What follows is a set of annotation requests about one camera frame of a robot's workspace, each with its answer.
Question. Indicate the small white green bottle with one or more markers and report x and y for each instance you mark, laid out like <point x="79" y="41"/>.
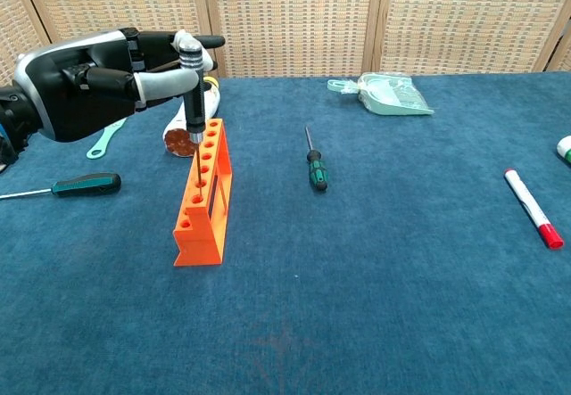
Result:
<point x="565" y="150"/>

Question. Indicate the mint dustpan in plastic wrap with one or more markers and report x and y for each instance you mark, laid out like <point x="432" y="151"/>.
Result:
<point x="388" y="98"/>

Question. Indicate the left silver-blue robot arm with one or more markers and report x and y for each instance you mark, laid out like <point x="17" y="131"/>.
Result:
<point x="13" y="118"/>

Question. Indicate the mint green cleaning brush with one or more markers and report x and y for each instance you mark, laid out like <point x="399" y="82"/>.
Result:
<point x="100" y="145"/>

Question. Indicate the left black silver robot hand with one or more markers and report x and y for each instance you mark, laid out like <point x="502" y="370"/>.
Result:
<point x="80" y="87"/>

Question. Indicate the orange tool holder block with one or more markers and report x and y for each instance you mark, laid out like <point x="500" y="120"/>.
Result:
<point x="201" y="243"/>

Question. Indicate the blue carpet table cover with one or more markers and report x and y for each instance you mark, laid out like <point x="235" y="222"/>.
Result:
<point x="357" y="279"/>

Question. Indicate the black silver precision screwdriver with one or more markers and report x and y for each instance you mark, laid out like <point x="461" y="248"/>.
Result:
<point x="195" y="109"/>

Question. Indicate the green black striped screwdriver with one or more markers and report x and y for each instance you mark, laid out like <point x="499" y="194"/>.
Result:
<point x="317" y="174"/>

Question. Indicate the white marker red cap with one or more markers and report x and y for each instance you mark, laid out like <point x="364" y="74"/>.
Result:
<point x="531" y="208"/>

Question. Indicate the woven bamboo folding screen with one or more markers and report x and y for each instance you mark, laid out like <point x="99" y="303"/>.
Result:
<point x="294" y="16"/>

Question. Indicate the white drink bottle yellow cap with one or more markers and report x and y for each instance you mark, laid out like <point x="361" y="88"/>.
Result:
<point x="178" y="143"/>

